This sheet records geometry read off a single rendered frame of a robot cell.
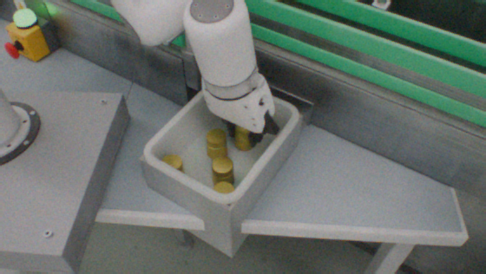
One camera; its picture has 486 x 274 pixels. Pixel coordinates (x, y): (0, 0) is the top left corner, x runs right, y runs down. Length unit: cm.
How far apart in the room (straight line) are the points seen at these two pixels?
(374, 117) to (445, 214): 19
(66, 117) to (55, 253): 26
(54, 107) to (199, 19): 41
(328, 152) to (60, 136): 47
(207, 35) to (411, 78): 34
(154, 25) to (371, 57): 34
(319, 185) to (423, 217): 17
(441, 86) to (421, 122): 7
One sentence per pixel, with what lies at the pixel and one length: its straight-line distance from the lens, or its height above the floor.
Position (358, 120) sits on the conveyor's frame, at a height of 81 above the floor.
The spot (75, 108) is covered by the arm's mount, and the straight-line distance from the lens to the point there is 78.
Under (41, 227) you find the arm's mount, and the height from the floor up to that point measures 82.
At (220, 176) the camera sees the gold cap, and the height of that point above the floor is 80.
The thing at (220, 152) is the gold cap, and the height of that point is 79.
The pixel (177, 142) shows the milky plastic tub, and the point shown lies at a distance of 70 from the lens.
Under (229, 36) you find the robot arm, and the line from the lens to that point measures 46.
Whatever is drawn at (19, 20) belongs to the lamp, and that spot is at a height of 85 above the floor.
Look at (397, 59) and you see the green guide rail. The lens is 66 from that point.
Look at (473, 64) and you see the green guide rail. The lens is 73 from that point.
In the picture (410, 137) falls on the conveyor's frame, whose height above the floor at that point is 82.
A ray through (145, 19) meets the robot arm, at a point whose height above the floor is 106.
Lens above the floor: 133
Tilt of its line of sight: 49 degrees down
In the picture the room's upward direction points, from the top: straight up
